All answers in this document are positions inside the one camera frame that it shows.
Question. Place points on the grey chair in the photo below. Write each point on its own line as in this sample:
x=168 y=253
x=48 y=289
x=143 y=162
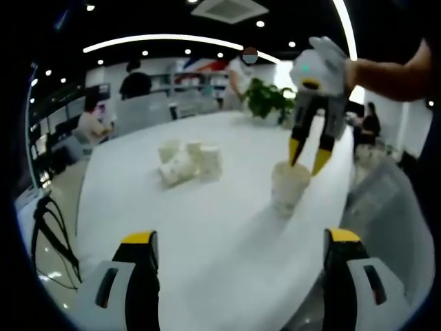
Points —
x=389 y=224

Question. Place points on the white table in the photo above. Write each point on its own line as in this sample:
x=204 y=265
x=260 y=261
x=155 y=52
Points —
x=213 y=220

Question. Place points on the small glass jar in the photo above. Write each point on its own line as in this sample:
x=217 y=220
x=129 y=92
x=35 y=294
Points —
x=287 y=120

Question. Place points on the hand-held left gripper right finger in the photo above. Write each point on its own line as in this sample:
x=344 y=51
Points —
x=365 y=296

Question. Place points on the white storage shelf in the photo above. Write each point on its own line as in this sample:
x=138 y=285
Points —
x=193 y=86

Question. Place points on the ceiling air vent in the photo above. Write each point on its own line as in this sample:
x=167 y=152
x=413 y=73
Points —
x=229 y=10

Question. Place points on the curved ceiling light strip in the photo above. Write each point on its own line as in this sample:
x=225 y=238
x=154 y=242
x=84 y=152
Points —
x=348 y=24
x=165 y=36

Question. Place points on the red blue wall banner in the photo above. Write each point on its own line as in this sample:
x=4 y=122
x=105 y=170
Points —
x=203 y=67

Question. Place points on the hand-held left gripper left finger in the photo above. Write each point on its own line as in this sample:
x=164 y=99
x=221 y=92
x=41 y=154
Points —
x=113 y=296

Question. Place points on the grey office partition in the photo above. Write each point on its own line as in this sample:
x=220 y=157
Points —
x=144 y=110

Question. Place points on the person's dark clothing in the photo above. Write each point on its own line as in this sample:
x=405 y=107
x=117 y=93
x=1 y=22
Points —
x=427 y=165

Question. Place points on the potted green plant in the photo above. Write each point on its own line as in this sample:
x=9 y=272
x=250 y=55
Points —
x=265 y=98

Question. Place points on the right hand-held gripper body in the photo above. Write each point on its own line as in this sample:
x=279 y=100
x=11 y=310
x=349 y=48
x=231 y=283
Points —
x=324 y=74

